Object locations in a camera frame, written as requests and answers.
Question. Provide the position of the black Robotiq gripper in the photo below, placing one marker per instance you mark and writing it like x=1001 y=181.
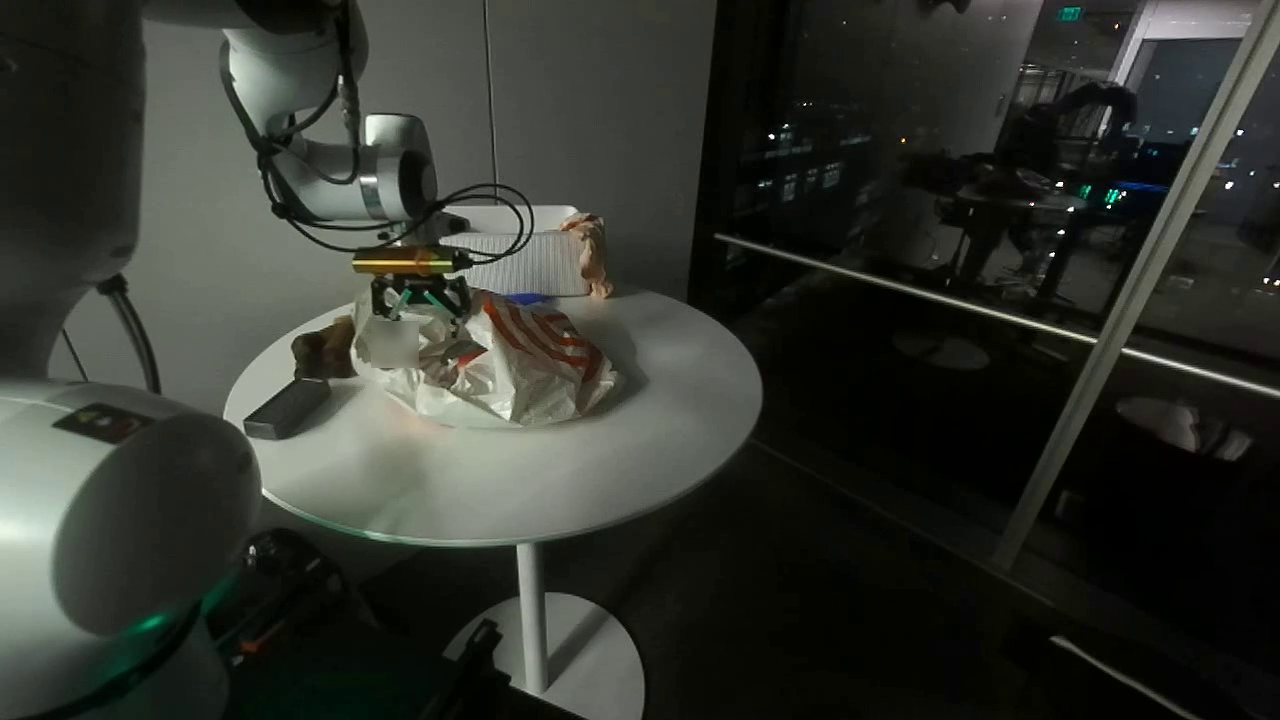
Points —
x=423 y=290

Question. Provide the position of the black duster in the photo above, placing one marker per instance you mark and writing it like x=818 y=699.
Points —
x=285 y=408

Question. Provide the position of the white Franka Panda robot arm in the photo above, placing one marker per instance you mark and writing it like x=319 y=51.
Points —
x=80 y=533

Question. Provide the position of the pink beige plush toy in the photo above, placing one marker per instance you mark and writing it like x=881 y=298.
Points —
x=590 y=253

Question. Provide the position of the white plastic bag orange print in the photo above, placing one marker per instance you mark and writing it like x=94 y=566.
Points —
x=506 y=364

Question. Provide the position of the blue flat item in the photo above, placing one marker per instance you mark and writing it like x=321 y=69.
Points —
x=531 y=298

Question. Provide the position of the white plastic storage bin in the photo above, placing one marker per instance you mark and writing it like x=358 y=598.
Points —
x=515 y=245

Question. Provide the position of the grey window mullion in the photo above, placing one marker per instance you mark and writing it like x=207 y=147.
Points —
x=1135 y=292

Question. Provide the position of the yellow wrist camera box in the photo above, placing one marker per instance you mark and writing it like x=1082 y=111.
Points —
x=410 y=264

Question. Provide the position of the white table pedestal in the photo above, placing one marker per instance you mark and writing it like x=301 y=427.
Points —
x=531 y=624

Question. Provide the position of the grey horizontal window rail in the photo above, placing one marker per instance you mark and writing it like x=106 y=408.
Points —
x=984 y=313

